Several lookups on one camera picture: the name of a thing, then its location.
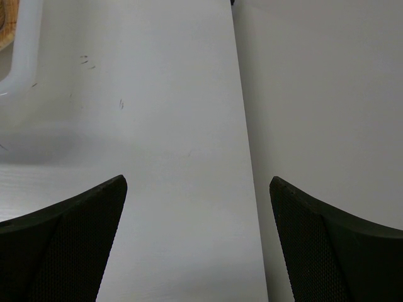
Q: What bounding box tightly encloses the translucent plastic bin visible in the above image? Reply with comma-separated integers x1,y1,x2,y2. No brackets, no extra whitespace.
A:
1,1,43,103

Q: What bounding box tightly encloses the woven bamboo fan tray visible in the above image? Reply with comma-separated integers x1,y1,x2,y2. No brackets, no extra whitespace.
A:
0,0,20,50

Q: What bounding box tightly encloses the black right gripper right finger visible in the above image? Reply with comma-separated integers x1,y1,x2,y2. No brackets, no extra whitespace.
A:
270,176,402,301

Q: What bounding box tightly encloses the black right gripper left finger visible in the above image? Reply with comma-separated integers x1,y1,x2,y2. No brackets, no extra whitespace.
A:
1,175,127,301

